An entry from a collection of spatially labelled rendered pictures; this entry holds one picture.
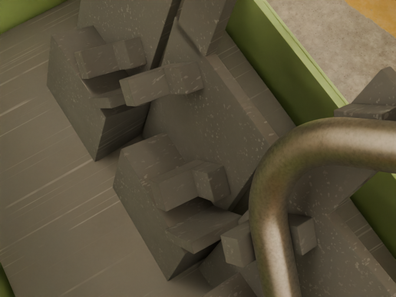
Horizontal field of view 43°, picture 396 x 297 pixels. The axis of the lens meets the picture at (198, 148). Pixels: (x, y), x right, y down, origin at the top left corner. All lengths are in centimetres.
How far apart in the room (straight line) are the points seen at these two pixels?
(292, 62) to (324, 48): 115
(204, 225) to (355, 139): 22
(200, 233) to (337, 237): 13
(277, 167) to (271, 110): 29
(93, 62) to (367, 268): 34
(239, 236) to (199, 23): 18
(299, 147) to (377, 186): 22
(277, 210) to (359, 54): 136
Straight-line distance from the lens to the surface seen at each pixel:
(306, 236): 41
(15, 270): 62
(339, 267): 42
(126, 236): 59
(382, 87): 34
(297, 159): 33
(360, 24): 177
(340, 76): 165
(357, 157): 30
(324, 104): 54
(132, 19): 55
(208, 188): 47
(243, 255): 40
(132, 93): 45
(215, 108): 45
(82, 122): 61
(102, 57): 56
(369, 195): 57
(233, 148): 44
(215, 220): 48
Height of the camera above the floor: 141
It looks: 68 degrees down
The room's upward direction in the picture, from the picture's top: 10 degrees counter-clockwise
